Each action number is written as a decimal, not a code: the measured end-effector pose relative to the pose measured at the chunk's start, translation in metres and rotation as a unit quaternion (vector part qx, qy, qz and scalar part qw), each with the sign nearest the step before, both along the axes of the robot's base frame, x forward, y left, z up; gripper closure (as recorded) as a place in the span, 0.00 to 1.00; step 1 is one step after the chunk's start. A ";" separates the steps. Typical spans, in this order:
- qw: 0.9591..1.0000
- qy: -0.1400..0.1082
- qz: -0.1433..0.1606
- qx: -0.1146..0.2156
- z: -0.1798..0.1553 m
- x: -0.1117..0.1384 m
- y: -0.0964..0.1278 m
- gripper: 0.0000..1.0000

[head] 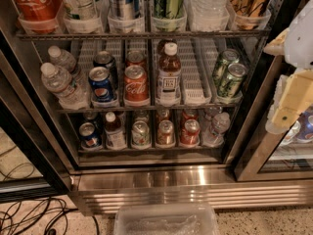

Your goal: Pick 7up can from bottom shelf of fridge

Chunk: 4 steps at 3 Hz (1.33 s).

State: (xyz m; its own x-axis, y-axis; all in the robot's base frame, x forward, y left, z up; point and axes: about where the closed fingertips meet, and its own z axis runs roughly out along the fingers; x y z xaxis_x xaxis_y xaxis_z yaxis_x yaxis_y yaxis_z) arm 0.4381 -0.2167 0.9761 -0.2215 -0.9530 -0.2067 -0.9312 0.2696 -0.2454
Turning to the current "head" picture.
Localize green can middle rear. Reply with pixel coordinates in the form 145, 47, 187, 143
212, 49, 240, 85

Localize blue pepsi can bottom shelf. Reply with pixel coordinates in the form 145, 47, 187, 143
79, 122, 102, 148

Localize large coca-cola bottle top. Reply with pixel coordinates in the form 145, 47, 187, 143
14, 0, 62, 34

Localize green bottle top shelf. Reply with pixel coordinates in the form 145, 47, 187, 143
153, 0, 184, 31

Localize red coke can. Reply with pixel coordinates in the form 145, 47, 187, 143
180, 119, 201, 145
125, 50, 147, 70

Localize green 7up can front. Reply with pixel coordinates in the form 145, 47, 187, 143
131, 120, 150, 146

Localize blue pepsi can middle front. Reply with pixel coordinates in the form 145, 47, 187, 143
88, 67, 114, 102

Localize clear water bottle middle rear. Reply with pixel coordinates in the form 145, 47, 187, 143
48, 45, 85, 84

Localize silver blue can top shelf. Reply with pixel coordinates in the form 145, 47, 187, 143
109, 0, 140, 21

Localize brown tea bottle bottom shelf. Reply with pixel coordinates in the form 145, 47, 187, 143
105, 112, 126, 150

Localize gold cans top shelf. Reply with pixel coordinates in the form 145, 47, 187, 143
229, 0, 270, 30

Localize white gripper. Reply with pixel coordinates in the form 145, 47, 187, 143
263, 28, 313, 134

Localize clear water bottle bottom shelf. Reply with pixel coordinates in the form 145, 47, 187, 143
203, 112, 230, 148

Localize red coke can bottom front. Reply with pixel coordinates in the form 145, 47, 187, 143
180, 119, 201, 145

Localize brown tea bottle shelf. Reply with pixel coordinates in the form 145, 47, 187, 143
156, 42, 181, 106
105, 112, 126, 150

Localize green 7up can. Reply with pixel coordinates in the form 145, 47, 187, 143
131, 120, 150, 146
134, 110, 150, 123

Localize red coke can middle rear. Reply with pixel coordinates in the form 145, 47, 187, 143
125, 50, 147, 70

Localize brown tea bottle middle shelf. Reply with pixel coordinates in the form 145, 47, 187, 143
156, 42, 181, 106

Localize red coca-cola can middle front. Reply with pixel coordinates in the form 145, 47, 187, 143
124, 65, 149, 102

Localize clear plastic bin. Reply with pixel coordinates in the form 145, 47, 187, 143
113, 204, 220, 235

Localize clear bottle top shelf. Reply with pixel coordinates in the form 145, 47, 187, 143
190, 0, 229, 32

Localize green can middle front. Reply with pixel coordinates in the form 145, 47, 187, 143
217, 63, 247, 98

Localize clear water bottle middle front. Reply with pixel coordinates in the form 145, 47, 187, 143
40, 63, 89, 110

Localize dark pepsi can middle rear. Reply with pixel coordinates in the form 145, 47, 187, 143
93, 50, 118, 89

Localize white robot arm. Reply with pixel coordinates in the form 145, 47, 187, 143
263, 0, 313, 134

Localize brown soda can bottom front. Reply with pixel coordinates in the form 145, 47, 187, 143
156, 120, 174, 146

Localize green 7up can behind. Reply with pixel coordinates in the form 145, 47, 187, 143
134, 110, 150, 123

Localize glass fridge door right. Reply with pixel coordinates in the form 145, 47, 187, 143
224, 0, 313, 182

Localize black floor cables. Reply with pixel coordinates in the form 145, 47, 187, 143
0, 145, 101, 235

